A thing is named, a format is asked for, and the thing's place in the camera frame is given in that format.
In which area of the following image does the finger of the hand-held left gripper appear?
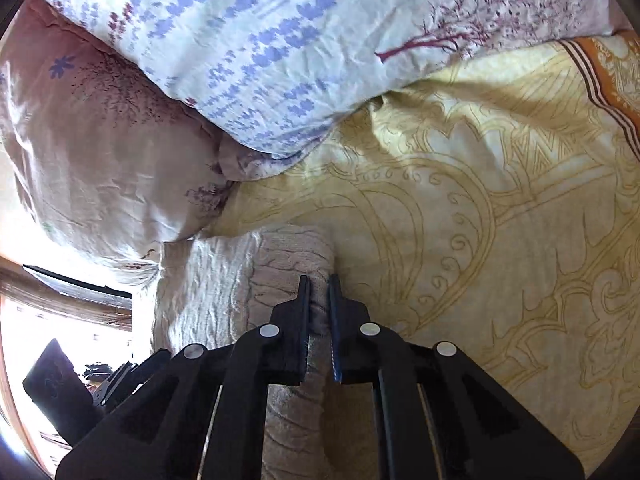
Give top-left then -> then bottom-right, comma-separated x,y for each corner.
91,349 -> 172,407

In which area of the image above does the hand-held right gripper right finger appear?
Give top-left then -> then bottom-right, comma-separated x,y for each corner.
327,273 -> 586,480

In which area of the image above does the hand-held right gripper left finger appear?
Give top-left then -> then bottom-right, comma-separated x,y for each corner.
55,275 -> 312,480

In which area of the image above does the cream cable-knit sweater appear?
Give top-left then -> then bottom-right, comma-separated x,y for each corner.
150,226 -> 337,480

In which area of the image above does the yellow patterned bed sheet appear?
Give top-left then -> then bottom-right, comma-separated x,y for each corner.
200,30 -> 640,477

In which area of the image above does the pink floral pillow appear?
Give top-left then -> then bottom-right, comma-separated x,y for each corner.
0,0 -> 283,281

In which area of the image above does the white lavender print pillow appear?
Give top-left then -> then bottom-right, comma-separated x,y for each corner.
32,0 -> 630,162

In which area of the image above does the wooden window frame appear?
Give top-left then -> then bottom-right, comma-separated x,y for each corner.
0,255 -> 134,332

